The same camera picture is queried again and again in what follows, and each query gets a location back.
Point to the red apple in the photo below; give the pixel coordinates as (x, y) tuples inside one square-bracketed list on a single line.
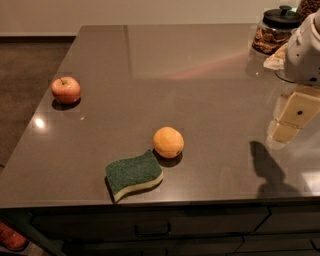
[(66, 90)]

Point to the green yellow sponge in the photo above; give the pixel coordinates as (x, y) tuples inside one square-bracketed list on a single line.
[(132, 175)]

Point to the glass jar with black lid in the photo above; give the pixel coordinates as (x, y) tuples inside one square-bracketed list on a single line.
[(275, 29)]

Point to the red shoe on floor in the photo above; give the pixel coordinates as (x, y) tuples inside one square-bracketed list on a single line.
[(11, 240)]

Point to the dark drawer handle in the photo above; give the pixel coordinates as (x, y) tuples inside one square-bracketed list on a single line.
[(152, 229)]

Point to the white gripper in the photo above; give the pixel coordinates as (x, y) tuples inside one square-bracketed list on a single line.
[(304, 55)]

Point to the clear plastic cup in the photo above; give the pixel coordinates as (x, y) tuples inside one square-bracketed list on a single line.
[(283, 73)]

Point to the orange fruit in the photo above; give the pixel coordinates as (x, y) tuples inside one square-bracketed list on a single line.
[(168, 142)]

